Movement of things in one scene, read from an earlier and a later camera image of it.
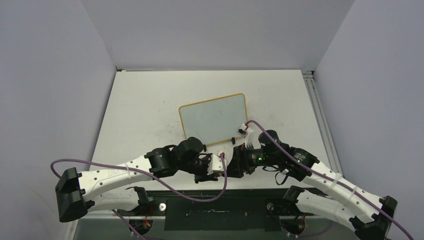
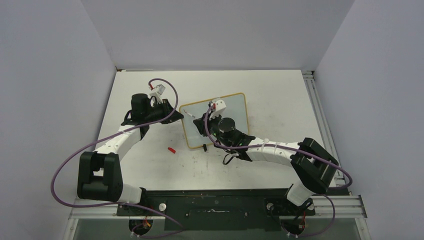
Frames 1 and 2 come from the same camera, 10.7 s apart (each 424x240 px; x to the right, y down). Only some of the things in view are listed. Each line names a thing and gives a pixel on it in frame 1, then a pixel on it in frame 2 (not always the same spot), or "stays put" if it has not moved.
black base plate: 222,209 stays put
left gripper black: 204,176 -> 166,107
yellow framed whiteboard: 215,120 stays put
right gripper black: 240,162 -> 200,123
